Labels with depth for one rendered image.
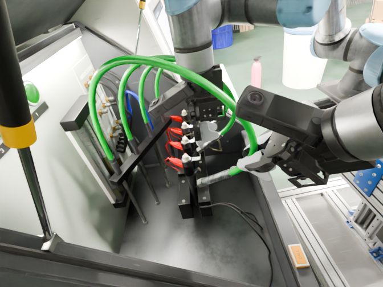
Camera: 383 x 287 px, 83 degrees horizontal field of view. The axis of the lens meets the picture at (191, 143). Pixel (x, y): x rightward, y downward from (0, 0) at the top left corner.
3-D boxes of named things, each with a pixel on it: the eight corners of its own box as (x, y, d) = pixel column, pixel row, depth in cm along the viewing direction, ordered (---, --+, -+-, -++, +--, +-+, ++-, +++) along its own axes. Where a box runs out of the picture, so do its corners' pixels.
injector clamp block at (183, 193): (215, 226, 74) (210, 200, 65) (186, 230, 75) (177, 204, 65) (205, 159, 101) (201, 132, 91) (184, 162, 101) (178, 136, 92)
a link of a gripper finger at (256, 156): (251, 190, 43) (287, 181, 35) (228, 173, 42) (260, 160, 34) (255, 177, 45) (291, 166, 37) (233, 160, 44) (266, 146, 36)
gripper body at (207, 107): (226, 123, 49) (223, 71, 41) (188, 129, 49) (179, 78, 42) (221, 106, 55) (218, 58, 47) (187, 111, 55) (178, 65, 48)
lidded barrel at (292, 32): (316, 70, 332) (327, 15, 285) (332, 88, 286) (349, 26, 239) (274, 75, 342) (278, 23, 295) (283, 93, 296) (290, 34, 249)
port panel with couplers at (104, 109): (122, 148, 80) (82, 66, 61) (113, 150, 80) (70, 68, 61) (128, 128, 90) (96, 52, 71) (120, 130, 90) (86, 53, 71)
